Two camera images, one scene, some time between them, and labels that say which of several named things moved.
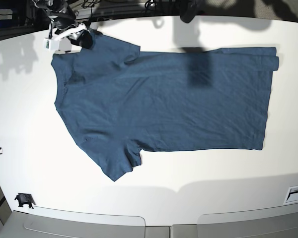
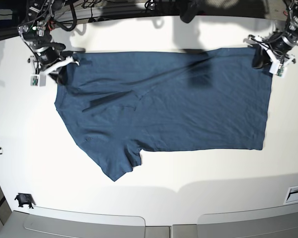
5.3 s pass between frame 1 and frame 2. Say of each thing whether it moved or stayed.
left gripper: moved
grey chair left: stayed
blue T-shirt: stayed
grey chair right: stayed
